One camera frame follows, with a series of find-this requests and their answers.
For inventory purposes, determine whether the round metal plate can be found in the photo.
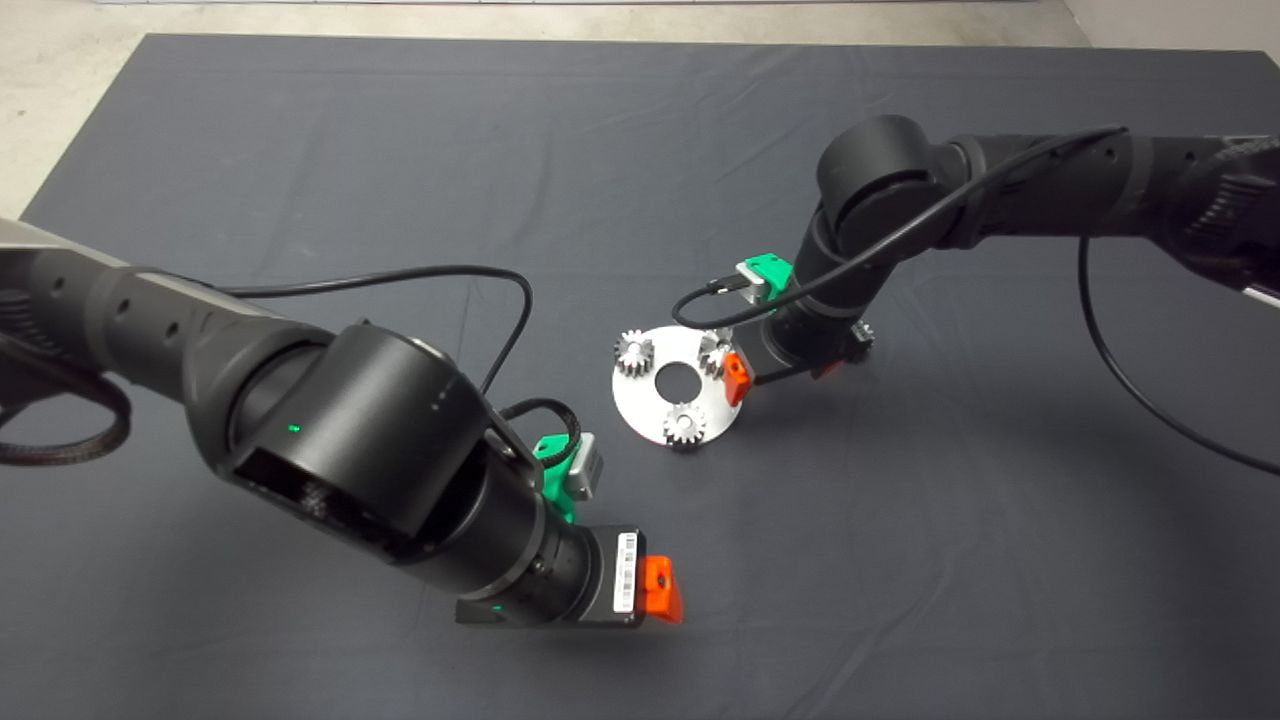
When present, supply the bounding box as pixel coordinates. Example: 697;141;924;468
611;325;746;448

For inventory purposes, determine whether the green left camera mount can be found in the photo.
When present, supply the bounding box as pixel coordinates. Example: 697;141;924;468
533;432;586;526

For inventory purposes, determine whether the black braided cable sleeve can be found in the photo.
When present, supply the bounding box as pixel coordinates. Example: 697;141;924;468
0;330;131;468

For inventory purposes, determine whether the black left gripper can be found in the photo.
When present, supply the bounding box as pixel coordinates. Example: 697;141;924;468
455;525;685;630

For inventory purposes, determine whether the silver left camera box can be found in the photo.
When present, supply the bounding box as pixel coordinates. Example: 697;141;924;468
565;432;606;501

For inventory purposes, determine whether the black left camera cable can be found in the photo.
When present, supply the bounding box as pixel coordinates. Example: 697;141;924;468
215;264;585;466

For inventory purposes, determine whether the dark grey table cloth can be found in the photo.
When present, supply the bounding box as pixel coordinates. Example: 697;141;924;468
20;33;1280;720

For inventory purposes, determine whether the black camera cable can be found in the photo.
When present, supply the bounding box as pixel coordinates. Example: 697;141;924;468
215;264;585;466
670;125;1280;476

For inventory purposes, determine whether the green right camera mount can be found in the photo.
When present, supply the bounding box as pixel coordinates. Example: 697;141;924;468
752;252;796;301

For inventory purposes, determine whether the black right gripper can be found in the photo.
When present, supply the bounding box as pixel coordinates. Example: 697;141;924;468
722;312;873;407

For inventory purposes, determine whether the larger steel gear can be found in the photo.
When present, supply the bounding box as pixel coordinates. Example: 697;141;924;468
697;330;736;381

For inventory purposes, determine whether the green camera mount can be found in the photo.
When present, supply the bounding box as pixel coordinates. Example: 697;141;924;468
533;432;586;526
752;252;796;301

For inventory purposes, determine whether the black right camera cable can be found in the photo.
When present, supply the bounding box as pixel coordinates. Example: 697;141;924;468
670;125;1280;476

